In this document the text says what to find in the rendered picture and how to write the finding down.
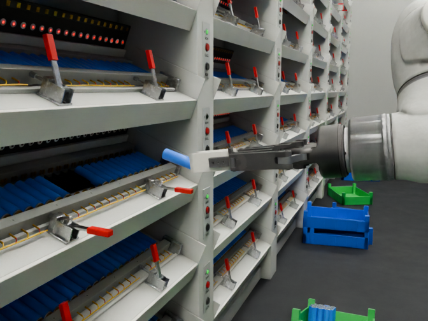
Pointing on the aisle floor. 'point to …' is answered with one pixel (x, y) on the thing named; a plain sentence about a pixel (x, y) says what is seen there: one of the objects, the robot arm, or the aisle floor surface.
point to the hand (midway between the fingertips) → (214, 160)
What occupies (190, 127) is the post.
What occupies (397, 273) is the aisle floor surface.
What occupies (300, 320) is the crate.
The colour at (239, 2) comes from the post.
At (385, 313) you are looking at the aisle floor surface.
